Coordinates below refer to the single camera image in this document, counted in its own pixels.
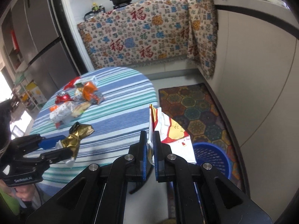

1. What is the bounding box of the striped blue green tablecloth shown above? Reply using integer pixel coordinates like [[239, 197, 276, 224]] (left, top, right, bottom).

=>
[[30, 67, 158, 196]]

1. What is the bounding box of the beige flat snack packet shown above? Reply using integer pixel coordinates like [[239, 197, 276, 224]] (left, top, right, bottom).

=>
[[71, 102, 91, 118]]

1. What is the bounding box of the white crumpled paper bag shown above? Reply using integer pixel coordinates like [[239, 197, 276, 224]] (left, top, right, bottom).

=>
[[50, 101, 76, 128]]

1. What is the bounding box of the green white milk carton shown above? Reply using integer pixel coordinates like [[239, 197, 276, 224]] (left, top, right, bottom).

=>
[[74, 76, 98, 88]]

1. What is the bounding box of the patterned Chinese character blanket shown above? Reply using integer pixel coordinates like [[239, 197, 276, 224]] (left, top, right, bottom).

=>
[[78, 0, 218, 79]]

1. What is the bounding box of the grey double-door refrigerator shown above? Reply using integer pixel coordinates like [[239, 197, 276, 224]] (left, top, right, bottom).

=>
[[11, 0, 79, 99]]

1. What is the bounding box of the white red yellow paper wrapper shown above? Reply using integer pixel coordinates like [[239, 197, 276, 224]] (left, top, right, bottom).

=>
[[147, 105, 196, 165]]

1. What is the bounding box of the colourful hexagon floor mat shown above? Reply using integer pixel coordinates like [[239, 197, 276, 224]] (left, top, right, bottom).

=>
[[159, 83, 244, 190]]

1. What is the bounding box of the crushed red soda can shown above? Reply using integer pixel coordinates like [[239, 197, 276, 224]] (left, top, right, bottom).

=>
[[55, 92, 72, 105]]

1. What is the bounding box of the white storage shelf rack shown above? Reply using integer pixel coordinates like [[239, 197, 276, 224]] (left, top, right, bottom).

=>
[[13, 71, 47, 113]]

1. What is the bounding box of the person's left hand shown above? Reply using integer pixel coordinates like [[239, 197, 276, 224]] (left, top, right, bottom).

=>
[[0, 180, 36, 202]]

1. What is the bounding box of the gold foil wrapper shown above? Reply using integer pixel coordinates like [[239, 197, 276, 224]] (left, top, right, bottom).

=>
[[55, 122, 94, 168]]

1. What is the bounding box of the red plastic bag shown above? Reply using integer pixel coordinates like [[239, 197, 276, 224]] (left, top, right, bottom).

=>
[[63, 76, 80, 91]]

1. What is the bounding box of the blue plastic trash basket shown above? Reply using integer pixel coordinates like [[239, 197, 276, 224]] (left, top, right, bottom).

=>
[[193, 142, 232, 178]]

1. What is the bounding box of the orange blue snack bag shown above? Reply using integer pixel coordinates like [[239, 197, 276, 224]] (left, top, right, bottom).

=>
[[73, 81, 104, 105]]

